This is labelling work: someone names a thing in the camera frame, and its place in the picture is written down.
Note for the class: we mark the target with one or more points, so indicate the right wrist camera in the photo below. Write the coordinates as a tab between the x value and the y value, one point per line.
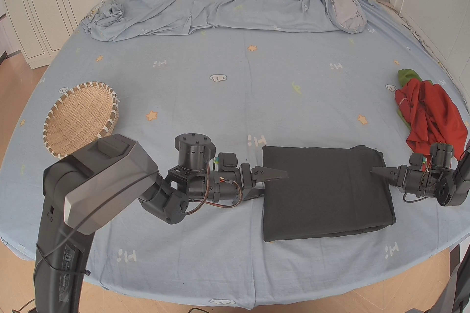
417	161

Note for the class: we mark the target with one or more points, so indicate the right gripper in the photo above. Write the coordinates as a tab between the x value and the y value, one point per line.
413	181

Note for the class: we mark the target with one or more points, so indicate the bed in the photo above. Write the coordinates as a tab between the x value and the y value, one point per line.
257	102

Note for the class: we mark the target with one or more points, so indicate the round woven basket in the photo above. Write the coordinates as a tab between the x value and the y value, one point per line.
80	117

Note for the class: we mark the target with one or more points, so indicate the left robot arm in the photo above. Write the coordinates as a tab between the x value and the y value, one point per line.
106	175

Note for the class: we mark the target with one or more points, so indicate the green garment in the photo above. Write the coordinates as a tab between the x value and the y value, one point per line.
408	76

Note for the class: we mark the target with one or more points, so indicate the pale blue quilt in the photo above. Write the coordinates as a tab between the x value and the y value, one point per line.
238	7

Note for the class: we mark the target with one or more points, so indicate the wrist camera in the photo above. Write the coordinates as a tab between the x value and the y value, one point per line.
417	161
227	161

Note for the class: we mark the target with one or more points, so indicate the red shirt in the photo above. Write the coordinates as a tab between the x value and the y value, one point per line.
429	109

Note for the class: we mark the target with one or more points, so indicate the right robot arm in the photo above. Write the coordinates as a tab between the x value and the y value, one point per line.
455	190

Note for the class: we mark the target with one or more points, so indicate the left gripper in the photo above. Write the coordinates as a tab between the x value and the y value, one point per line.
227	188

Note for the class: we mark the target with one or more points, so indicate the black shirt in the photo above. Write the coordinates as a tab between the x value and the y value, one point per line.
323	194

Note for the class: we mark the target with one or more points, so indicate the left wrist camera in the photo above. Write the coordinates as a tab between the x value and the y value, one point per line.
227	161

